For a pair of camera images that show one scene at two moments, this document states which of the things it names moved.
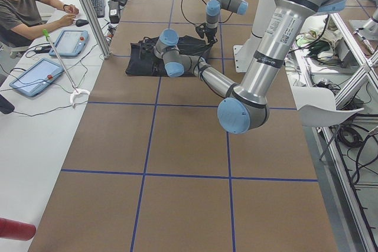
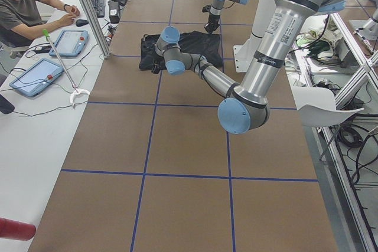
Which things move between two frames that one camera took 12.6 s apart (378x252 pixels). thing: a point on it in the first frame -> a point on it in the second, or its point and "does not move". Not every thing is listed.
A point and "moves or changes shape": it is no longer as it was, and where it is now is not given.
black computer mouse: [80, 22] does not move
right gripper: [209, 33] -> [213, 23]
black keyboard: [98, 0] does not move
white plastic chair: [316, 107] does not move
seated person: [21, 17] does not move
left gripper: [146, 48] -> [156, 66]
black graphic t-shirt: [142, 61] moves or changes shape
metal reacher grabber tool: [76, 91] does not move
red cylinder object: [16, 230] does not move
